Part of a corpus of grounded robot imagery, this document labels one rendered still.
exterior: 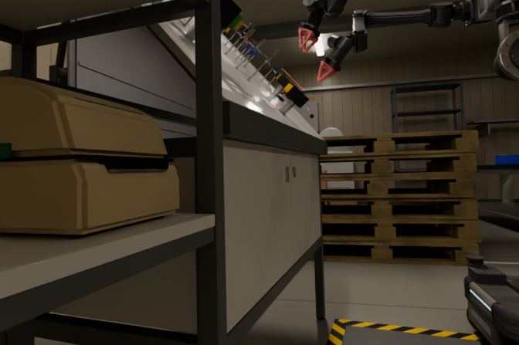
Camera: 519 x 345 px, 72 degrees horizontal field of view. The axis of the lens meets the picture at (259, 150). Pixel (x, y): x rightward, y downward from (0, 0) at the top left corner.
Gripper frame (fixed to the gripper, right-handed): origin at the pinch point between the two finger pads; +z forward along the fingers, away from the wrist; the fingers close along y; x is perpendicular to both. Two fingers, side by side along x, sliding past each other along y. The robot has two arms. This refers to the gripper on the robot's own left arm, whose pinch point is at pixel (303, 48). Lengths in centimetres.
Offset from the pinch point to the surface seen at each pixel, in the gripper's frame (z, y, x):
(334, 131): -14, -505, -110
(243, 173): 52, 69, 29
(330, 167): 49, -504, -92
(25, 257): 59, 123, 39
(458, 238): 58, -161, 100
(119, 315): 88, 84, 22
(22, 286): 60, 125, 43
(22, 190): 58, 118, 29
